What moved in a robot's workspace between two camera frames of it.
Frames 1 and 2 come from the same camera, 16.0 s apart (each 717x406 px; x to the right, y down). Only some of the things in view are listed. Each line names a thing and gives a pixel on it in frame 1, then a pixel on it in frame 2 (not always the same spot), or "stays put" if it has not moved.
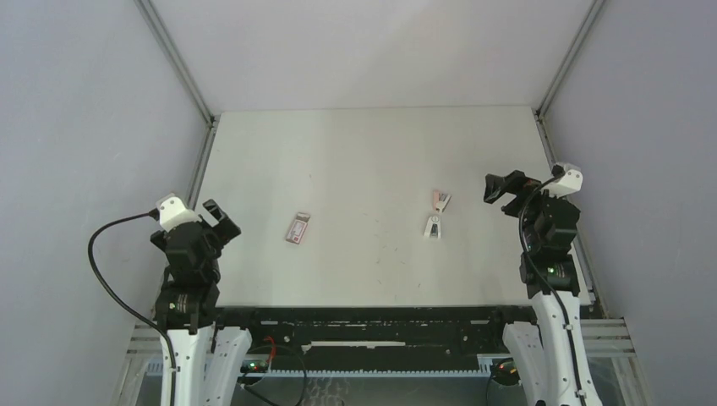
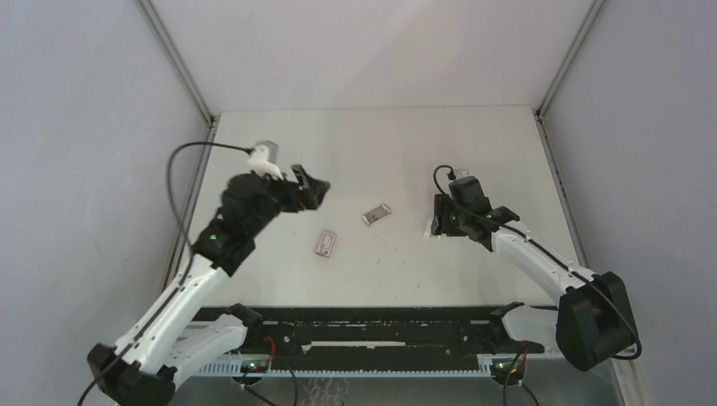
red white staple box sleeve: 298,228 to 326,244
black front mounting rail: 376,335 stays put
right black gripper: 515,182 to 441,223
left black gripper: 226,228 to 312,190
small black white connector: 433,227 stays put
